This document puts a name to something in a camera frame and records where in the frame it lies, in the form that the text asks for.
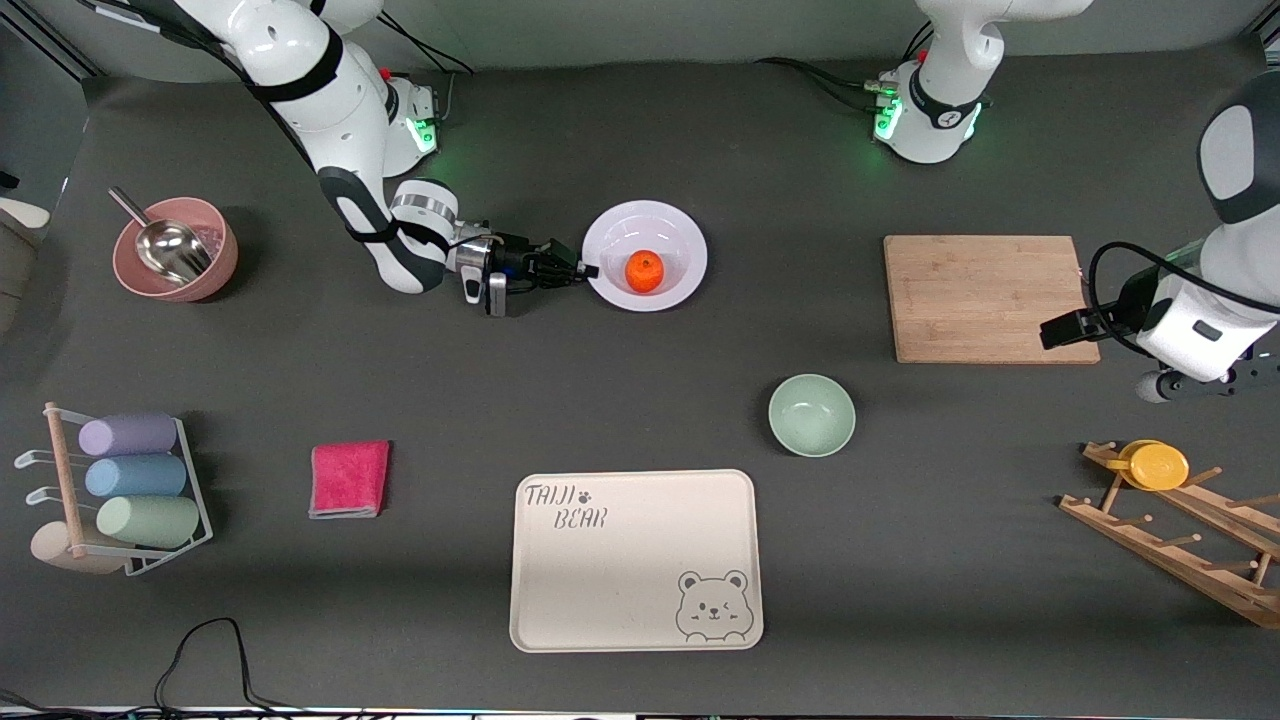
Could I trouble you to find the pale lavender round plate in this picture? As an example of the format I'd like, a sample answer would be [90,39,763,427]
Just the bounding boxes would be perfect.
[582,200,709,313]

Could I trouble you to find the black right arm base cables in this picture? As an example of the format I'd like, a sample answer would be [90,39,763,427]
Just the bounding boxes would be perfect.
[378,12,477,126]

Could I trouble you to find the white wire cup rack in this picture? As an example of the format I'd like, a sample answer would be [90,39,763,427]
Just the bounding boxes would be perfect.
[14,401,214,578]

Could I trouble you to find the black arm base cables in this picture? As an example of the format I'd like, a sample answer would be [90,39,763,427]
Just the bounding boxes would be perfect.
[755,20,936,111]
[378,12,477,126]

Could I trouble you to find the yellow mug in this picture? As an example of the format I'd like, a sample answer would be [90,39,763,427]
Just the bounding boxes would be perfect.
[1105,440,1191,492]

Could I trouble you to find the cream tray with bear print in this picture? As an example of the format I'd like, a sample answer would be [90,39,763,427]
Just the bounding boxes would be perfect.
[509,469,765,654]

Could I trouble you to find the green cup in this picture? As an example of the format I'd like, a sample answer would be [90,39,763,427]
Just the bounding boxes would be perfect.
[96,495,201,550]

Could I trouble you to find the pink bowl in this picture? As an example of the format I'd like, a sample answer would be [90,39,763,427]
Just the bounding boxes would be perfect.
[112,197,240,303]

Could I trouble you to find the black looped cable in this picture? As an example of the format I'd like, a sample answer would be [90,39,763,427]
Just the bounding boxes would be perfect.
[153,617,301,713]

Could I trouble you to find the metal scoop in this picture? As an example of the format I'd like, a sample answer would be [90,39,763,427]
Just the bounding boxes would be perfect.
[108,186,214,286]

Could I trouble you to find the beige cup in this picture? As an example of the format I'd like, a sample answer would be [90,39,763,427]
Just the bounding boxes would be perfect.
[30,520,126,576]

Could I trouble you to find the blue cup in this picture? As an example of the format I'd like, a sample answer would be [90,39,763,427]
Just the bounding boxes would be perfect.
[84,455,188,499]

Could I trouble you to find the black left arm base cables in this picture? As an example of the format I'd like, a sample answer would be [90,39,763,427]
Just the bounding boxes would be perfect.
[755,20,936,111]

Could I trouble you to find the wooden cutting board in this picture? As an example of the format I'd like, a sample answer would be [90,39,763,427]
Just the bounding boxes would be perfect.
[883,235,1102,365]

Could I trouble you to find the wooden mug rack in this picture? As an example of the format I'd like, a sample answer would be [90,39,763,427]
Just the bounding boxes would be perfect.
[1058,441,1280,630]

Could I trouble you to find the black frame bar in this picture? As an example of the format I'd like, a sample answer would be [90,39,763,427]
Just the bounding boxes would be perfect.
[0,12,104,79]

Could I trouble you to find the mint green bowl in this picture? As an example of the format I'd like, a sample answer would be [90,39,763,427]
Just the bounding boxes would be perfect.
[768,373,857,459]

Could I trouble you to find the purple cup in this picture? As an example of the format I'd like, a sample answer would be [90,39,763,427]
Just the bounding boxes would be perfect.
[78,412,179,458]

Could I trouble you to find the black cable along table edge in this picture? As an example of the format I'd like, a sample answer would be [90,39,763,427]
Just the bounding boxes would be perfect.
[0,688,401,720]

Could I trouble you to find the pink folded cloth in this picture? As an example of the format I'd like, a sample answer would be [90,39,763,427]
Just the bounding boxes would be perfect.
[308,440,391,520]

